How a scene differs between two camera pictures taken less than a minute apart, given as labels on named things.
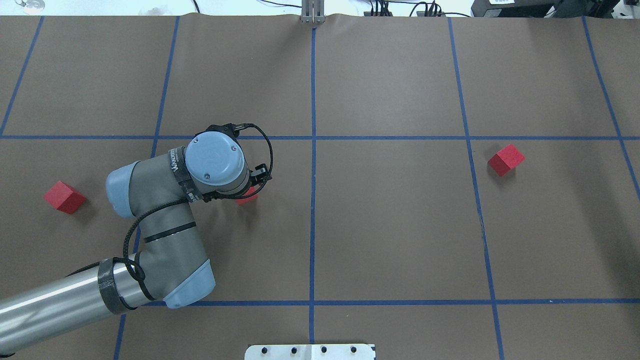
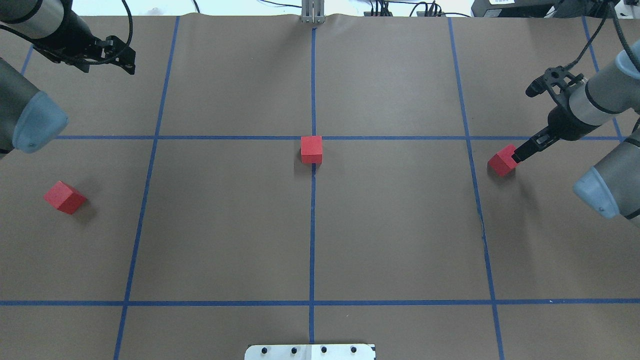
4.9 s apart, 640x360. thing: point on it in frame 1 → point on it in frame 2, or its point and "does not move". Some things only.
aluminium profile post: x=312 y=11 does not move
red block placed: x=64 y=198 does not move
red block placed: x=243 y=201 → x=311 y=149
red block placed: x=506 y=159 does not move
